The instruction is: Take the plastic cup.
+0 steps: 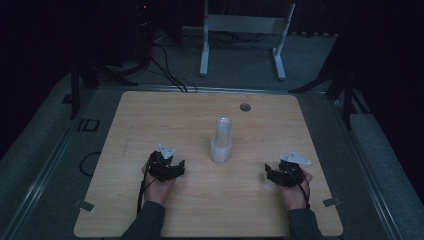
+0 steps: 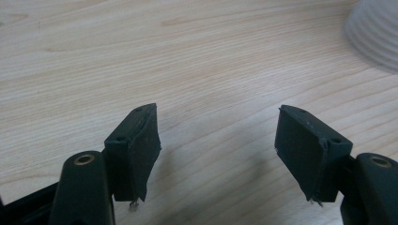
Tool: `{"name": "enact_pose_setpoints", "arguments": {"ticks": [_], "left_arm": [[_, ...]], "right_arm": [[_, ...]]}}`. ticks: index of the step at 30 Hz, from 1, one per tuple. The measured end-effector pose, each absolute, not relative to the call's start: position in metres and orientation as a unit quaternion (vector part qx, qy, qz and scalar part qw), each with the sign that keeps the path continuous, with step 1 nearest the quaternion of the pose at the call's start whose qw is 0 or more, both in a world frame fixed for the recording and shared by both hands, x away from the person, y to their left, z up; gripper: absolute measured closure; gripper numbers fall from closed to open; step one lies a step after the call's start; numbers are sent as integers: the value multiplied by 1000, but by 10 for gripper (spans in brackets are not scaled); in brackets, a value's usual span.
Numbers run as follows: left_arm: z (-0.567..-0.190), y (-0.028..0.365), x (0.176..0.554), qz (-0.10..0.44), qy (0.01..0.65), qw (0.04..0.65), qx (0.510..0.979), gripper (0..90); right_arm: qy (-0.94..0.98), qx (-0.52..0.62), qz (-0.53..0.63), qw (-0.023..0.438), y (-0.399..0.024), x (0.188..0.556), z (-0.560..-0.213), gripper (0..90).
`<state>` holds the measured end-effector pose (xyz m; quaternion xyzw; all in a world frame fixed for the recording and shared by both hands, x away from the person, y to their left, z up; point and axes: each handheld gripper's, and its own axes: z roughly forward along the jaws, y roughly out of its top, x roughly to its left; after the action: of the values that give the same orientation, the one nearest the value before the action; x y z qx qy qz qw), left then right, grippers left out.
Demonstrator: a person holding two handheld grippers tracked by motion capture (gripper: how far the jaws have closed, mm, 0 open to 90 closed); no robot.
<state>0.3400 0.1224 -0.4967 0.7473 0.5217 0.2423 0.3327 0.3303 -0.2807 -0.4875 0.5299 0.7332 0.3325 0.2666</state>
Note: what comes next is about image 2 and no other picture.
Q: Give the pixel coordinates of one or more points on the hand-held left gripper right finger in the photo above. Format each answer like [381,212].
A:
[303,150]

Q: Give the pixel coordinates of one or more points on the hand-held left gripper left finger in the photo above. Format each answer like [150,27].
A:
[137,156]

